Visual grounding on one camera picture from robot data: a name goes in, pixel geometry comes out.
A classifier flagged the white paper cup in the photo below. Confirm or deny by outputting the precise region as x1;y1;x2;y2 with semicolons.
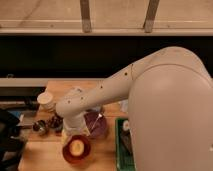
37;92;55;111

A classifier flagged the white item in tray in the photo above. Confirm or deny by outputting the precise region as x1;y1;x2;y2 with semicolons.
122;120;130;132

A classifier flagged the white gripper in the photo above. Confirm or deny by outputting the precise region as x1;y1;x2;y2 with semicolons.
61;113;90;145

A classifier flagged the black object at left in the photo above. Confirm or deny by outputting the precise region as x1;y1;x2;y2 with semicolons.
0;108;24;171

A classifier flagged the dark object in tray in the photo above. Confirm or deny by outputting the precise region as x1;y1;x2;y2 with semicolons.
120;132;132;153

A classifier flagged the small dark metallic object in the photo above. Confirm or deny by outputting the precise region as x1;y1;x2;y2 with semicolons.
33;120;47;136

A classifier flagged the yellow apple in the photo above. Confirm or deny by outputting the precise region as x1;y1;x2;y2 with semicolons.
69;140;84;156

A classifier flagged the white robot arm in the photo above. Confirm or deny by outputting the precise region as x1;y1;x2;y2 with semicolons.
56;47;213;171

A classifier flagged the red bowl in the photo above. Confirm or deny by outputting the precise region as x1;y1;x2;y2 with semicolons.
62;135;91;164

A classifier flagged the green tray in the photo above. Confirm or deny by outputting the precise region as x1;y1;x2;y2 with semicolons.
115;118;135;171

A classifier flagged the bunch of dark grapes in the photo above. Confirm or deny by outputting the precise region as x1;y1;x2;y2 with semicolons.
47;115;63;132

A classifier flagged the crumpled plastic wrapper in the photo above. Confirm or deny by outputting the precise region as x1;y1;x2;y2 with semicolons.
120;100;128;113

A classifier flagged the silver spoon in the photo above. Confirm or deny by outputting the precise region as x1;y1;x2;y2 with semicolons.
90;113;103;133

